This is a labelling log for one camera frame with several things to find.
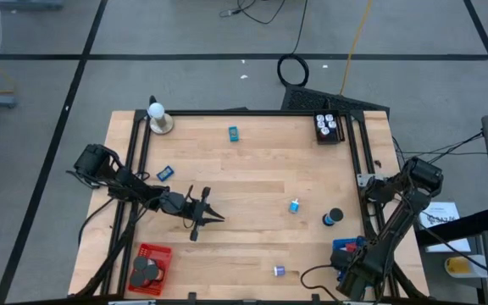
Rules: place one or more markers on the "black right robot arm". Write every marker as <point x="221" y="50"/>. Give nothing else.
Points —
<point x="400" y="216"/>

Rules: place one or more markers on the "black table frame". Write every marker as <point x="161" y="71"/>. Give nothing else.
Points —
<point x="269" y="113"/>

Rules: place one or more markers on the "black plastic basket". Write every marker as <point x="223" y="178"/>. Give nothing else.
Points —
<point x="328" y="139"/>

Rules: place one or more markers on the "blue flat box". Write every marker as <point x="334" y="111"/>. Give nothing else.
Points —
<point x="165" y="173"/>

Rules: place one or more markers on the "red plastic basket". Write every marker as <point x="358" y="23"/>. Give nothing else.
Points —
<point x="161" y="254"/>

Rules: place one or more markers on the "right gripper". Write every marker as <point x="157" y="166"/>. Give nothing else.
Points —
<point x="362" y="271"/>

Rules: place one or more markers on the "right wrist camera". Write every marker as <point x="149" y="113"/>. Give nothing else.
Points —
<point x="341" y="258"/>

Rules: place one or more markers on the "red box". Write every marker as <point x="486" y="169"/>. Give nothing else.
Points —
<point x="350" y="245"/>

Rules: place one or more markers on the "blue sand hourglass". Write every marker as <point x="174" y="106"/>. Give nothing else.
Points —
<point x="336" y="214"/>

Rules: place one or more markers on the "white and yellow cylinder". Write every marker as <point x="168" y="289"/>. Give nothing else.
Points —
<point x="460" y="267"/>

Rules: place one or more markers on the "red sand hourglass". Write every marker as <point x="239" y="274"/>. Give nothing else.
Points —
<point x="137" y="278"/>

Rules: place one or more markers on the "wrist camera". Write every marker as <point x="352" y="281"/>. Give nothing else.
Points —
<point x="341" y="258"/>
<point x="172" y="202"/>

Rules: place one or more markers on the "white printed booklet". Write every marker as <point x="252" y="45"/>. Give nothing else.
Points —
<point x="443" y="216"/>

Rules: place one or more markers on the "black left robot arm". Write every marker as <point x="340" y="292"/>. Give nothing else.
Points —
<point x="121" y="180"/>

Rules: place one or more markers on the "orange sand hourglass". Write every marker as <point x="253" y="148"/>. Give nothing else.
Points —
<point x="151" y="272"/>

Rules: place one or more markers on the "teal and white wall charger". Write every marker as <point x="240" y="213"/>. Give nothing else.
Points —
<point x="294" y="206"/>

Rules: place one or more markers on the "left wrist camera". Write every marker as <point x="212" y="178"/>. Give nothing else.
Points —
<point x="172" y="202"/>

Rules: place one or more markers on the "purple and white wall charger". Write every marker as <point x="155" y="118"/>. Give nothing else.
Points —
<point x="332" y="124"/>
<point x="279" y="271"/>
<point x="329" y="117"/>

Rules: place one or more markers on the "blue plastic basket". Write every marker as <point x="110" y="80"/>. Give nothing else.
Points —
<point x="339" y="242"/>

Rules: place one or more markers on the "black perforated mat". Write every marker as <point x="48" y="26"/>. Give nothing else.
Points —
<point x="312" y="99"/>

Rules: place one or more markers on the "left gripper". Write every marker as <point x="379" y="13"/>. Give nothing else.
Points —
<point x="195" y="210"/>

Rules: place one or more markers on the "teal framed small box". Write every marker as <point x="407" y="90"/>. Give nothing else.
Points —
<point x="234" y="134"/>

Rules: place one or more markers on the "white light bulb on base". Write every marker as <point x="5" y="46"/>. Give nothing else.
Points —
<point x="157" y="111"/>

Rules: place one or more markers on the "grey metal mounting plate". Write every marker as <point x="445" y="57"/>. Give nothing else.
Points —
<point x="363" y="179"/>

